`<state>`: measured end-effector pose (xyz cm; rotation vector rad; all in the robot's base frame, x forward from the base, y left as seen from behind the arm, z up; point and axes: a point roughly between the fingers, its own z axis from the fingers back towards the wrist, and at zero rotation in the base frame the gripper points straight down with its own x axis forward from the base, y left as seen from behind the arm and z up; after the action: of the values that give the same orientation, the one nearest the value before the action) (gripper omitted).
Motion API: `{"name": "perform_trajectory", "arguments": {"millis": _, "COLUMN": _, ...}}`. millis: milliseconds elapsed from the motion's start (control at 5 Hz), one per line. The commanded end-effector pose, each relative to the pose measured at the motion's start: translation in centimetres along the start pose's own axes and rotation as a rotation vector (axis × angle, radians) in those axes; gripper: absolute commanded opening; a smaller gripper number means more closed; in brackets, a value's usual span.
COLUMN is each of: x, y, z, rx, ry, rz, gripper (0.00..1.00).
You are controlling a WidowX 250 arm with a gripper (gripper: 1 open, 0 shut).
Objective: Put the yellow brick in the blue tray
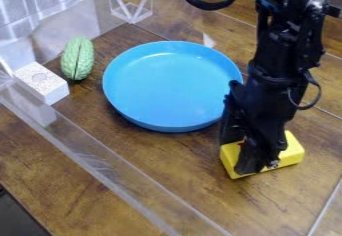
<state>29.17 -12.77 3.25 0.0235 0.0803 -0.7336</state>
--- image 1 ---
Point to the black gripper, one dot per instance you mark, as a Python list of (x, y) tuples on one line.
[(269, 101)]

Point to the yellow brick with label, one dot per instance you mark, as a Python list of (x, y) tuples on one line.
[(290, 157)]

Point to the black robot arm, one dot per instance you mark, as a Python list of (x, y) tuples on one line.
[(289, 47)]

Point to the blue round tray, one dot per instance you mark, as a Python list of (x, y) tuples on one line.
[(166, 85)]

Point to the green textured gourd toy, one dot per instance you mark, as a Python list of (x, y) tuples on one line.
[(78, 58)]

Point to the white speckled block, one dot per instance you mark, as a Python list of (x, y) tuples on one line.
[(43, 83)]

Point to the clear acrylic enclosure wall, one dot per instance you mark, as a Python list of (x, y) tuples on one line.
[(95, 176)]

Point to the clear acrylic corner bracket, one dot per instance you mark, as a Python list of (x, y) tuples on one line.
[(131, 13)]

